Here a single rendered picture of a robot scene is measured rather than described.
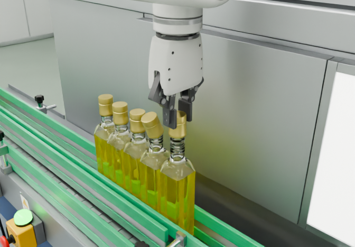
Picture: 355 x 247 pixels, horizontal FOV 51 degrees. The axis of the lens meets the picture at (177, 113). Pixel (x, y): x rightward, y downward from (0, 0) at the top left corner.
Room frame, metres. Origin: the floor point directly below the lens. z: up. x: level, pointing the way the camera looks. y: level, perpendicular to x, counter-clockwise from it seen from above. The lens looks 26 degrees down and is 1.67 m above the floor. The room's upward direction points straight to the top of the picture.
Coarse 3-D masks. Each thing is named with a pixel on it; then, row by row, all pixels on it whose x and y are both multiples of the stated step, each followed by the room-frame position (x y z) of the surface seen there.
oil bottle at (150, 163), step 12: (144, 156) 0.66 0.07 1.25; (156, 156) 0.65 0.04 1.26; (168, 156) 0.66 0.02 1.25; (144, 168) 0.65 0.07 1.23; (156, 168) 0.63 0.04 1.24; (144, 180) 0.66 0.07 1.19; (156, 180) 0.63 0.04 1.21; (144, 192) 0.66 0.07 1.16; (156, 192) 0.63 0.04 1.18; (156, 204) 0.63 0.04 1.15
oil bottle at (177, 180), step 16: (160, 176) 0.63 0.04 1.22; (176, 176) 0.60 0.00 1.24; (192, 176) 0.62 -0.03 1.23; (160, 192) 0.63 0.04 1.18; (176, 192) 0.60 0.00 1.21; (192, 192) 0.62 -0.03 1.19; (176, 208) 0.60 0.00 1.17; (192, 208) 0.62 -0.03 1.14; (176, 224) 0.60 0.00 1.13; (192, 224) 0.63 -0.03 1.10
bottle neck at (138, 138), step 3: (144, 132) 0.70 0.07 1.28; (132, 135) 0.71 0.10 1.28; (135, 135) 0.70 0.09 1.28; (138, 135) 0.70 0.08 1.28; (141, 135) 0.70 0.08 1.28; (144, 135) 0.71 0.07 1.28; (132, 138) 0.71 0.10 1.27; (135, 138) 0.70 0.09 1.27; (138, 138) 0.70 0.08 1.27; (141, 138) 0.70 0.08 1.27; (144, 138) 0.71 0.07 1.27; (135, 141) 0.70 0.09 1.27; (138, 141) 0.70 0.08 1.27; (141, 141) 0.70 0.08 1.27
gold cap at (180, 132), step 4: (180, 112) 0.64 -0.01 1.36; (184, 112) 0.64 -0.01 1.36; (180, 116) 0.62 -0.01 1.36; (184, 116) 0.62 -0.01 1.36; (180, 120) 0.61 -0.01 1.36; (184, 120) 0.62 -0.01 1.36; (180, 124) 0.62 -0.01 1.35; (184, 124) 0.62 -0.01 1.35; (176, 128) 0.61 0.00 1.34; (180, 128) 0.61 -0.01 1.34; (184, 128) 0.62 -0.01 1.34; (172, 132) 0.62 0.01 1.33; (176, 132) 0.61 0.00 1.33; (180, 132) 0.61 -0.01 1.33; (184, 132) 0.62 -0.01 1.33; (172, 136) 0.62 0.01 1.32; (176, 136) 0.61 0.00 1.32; (180, 136) 0.61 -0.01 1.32; (184, 136) 0.62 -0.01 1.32
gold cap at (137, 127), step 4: (136, 108) 0.72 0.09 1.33; (140, 108) 0.72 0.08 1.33; (132, 112) 0.71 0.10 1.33; (136, 112) 0.71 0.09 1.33; (140, 112) 0.71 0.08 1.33; (144, 112) 0.71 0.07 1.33; (132, 116) 0.70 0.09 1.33; (136, 116) 0.69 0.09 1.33; (140, 116) 0.69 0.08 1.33; (132, 120) 0.70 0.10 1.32; (136, 120) 0.69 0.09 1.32; (140, 120) 0.70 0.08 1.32; (132, 124) 0.70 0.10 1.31; (136, 124) 0.69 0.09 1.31; (140, 124) 0.69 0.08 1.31; (132, 128) 0.70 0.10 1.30; (136, 128) 0.69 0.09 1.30; (140, 128) 0.69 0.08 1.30; (144, 128) 0.70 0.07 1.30; (132, 132) 0.70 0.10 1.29; (136, 132) 0.69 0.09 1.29; (140, 132) 0.69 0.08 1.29
